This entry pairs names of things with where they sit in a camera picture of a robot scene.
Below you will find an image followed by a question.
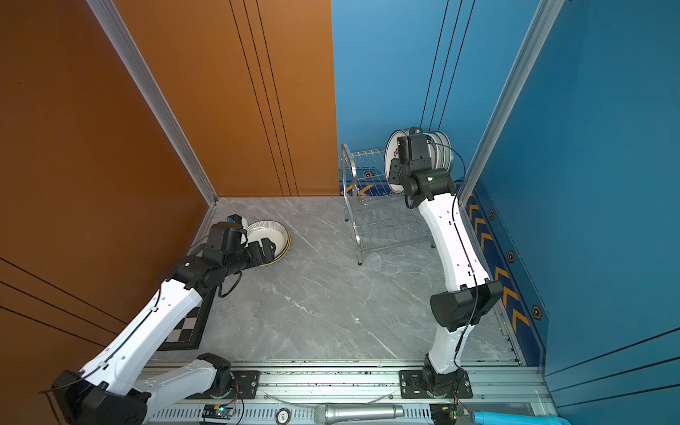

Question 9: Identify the white deep plate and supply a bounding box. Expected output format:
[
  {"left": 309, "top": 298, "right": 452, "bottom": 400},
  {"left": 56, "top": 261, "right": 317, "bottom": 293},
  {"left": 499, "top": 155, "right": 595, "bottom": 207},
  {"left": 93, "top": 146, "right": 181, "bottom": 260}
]
[{"left": 246, "top": 220, "right": 290, "bottom": 249}]

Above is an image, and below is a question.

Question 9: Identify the silver wire dish rack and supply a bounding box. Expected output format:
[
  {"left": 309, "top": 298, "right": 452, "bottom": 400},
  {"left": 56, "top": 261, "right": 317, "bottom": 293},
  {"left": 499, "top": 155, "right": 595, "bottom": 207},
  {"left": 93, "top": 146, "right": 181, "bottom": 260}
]
[{"left": 340, "top": 145, "right": 433, "bottom": 265}]

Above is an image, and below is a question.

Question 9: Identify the white red patterned plate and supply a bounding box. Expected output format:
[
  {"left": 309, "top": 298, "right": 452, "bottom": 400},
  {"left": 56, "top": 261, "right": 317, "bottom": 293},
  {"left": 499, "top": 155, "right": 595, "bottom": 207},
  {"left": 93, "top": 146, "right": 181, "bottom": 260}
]
[{"left": 384, "top": 129, "right": 406, "bottom": 194}]

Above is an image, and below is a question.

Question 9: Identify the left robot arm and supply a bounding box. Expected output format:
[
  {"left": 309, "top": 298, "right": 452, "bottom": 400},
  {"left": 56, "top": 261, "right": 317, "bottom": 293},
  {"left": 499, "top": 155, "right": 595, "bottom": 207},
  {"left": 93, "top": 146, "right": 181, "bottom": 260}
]
[{"left": 45, "top": 214, "right": 287, "bottom": 424}]

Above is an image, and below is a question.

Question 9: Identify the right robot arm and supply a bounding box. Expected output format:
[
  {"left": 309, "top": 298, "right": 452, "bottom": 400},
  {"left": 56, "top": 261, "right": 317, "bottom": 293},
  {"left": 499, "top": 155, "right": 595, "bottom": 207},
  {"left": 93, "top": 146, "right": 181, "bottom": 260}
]
[{"left": 385, "top": 127, "right": 503, "bottom": 398}]

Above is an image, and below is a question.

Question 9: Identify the white plate black rim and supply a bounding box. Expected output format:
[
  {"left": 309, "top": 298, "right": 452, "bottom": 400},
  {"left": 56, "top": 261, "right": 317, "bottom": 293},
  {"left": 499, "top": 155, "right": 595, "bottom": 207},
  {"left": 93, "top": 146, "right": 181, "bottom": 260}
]
[{"left": 428, "top": 131, "right": 453, "bottom": 171}]

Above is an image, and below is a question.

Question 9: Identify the black white chessboard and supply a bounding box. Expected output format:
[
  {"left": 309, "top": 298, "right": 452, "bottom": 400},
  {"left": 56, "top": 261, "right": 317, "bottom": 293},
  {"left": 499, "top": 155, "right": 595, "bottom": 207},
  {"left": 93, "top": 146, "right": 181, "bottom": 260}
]
[{"left": 159, "top": 289, "right": 216, "bottom": 352}]

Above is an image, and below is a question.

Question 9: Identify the green circuit board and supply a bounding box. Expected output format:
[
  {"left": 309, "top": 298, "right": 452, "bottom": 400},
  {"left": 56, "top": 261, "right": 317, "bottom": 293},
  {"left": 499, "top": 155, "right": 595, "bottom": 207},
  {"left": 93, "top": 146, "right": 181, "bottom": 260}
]
[{"left": 201, "top": 405, "right": 238, "bottom": 423}]

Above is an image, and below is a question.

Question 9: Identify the round black white sticker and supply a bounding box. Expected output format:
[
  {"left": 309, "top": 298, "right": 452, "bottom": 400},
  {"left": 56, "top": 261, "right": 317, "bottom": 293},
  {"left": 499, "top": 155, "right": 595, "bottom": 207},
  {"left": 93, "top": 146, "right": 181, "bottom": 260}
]
[{"left": 274, "top": 408, "right": 291, "bottom": 425}]

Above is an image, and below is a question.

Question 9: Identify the silver microphone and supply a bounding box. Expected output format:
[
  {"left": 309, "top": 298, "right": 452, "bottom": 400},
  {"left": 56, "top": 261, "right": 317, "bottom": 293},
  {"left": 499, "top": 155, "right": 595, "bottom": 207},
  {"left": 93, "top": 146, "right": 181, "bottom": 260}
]
[{"left": 313, "top": 404, "right": 405, "bottom": 424}]

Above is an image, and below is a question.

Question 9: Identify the light blue cylinder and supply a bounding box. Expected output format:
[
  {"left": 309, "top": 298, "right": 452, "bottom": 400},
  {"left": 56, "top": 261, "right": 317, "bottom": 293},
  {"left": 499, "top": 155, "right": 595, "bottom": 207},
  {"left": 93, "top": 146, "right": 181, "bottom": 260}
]
[{"left": 471, "top": 412, "right": 570, "bottom": 425}]

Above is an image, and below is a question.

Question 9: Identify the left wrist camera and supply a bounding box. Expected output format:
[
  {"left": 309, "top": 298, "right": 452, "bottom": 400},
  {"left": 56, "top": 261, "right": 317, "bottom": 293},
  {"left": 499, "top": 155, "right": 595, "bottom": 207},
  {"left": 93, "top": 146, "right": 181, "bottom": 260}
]
[{"left": 227, "top": 214, "right": 248, "bottom": 228}]

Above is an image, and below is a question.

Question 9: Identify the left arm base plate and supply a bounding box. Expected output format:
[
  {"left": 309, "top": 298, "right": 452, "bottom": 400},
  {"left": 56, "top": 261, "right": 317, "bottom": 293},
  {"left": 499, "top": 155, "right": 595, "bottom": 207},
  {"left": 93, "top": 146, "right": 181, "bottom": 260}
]
[{"left": 188, "top": 370, "right": 260, "bottom": 401}]

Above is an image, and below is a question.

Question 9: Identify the aluminium rail frame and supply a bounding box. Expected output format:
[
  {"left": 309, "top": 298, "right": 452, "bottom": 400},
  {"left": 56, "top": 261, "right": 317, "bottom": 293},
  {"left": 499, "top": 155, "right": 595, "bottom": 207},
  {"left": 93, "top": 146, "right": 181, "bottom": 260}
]
[{"left": 148, "top": 361, "right": 557, "bottom": 424}]

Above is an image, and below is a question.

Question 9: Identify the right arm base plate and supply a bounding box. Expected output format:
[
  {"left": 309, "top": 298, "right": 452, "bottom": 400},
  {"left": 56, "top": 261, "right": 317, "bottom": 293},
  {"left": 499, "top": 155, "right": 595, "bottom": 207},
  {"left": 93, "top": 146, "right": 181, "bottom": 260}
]
[{"left": 398, "top": 368, "right": 474, "bottom": 400}]

